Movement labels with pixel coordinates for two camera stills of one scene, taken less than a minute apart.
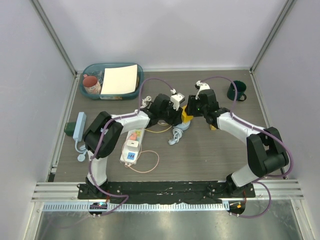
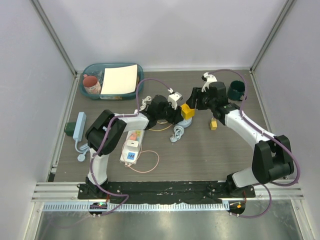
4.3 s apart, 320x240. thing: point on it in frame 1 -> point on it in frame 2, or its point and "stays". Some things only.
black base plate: [212, 192] stays
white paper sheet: [119, 79] stays
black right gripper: [191, 110] -> [192, 101]
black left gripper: [176, 117] stays
